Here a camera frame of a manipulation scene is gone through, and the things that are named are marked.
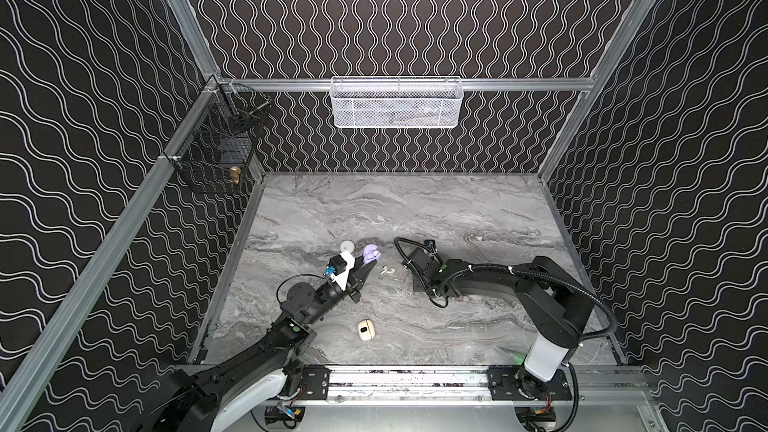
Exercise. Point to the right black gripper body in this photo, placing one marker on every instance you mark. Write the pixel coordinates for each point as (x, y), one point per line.
(422, 267)

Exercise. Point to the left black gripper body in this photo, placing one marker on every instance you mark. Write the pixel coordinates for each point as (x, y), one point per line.
(352, 284)

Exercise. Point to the purple round charging case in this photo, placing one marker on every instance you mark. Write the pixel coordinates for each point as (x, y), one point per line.
(371, 253)

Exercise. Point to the white round charging case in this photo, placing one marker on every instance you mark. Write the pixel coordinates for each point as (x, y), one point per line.
(348, 247)

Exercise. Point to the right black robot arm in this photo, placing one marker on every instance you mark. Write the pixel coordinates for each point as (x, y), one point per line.
(564, 312)

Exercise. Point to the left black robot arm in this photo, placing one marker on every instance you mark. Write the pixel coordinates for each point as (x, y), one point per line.
(215, 398)

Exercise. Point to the beige charging case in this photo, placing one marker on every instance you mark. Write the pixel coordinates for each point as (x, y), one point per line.
(366, 330)

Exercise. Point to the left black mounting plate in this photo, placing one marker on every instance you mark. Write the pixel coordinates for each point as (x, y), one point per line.
(306, 382)

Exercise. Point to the black mounting plate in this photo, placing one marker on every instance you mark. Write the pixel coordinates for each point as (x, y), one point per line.
(306, 382)
(515, 383)

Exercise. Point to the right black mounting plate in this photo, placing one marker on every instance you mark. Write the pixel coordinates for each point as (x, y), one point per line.
(515, 383)

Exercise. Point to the small brass object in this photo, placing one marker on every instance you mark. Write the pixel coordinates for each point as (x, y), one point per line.
(235, 175)

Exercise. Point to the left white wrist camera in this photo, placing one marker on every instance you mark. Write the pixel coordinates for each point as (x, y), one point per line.
(339, 268)

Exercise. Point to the white wire mesh basket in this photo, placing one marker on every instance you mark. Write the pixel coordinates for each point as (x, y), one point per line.
(390, 102)

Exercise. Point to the black wire basket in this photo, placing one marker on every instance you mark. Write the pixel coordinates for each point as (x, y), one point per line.
(225, 133)

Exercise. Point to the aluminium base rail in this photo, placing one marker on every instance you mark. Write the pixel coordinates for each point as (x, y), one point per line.
(380, 385)

